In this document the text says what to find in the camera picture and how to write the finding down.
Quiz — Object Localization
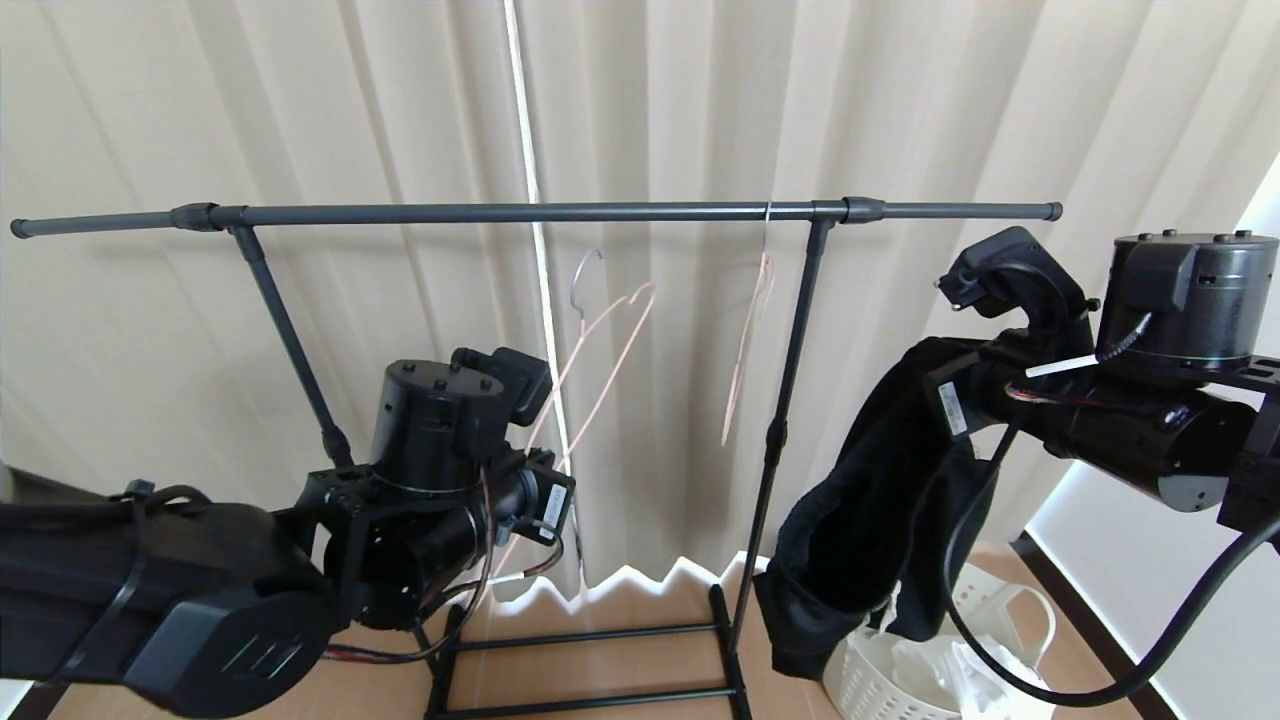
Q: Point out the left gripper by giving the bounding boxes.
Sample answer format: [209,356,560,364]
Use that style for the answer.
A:
[330,450,576,631]

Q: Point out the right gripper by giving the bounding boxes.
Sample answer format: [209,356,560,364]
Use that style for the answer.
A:
[925,335,1256,513]

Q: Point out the pink clothes hanger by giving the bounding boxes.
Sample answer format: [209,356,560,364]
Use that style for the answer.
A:
[720,200,777,448]
[488,248,658,586]

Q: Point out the black shorts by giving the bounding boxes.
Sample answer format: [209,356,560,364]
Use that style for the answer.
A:
[752,337,1001,681]

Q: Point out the white laundry basket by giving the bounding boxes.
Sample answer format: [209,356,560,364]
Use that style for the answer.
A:
[822,560,1057,720]

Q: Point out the black clothes rack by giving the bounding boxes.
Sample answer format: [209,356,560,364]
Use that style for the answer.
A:
[10,196,1064,720]

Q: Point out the white garment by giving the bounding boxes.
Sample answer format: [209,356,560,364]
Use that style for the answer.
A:
[880,590,1051,720]

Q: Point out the beige curtain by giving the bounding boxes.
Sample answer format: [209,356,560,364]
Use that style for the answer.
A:
[0,0,1280,601]

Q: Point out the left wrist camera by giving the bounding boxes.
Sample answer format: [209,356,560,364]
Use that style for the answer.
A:
[450,347,553,429]

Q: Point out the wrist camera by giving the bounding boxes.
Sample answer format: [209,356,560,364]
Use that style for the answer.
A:
[935,226,1101,351]
[450,347,553,429]

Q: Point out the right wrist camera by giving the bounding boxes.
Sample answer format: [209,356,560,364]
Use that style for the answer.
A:
[935,226,1101,351]

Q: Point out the black cable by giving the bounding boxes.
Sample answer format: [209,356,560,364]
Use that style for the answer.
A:
[942,400,1280,709]

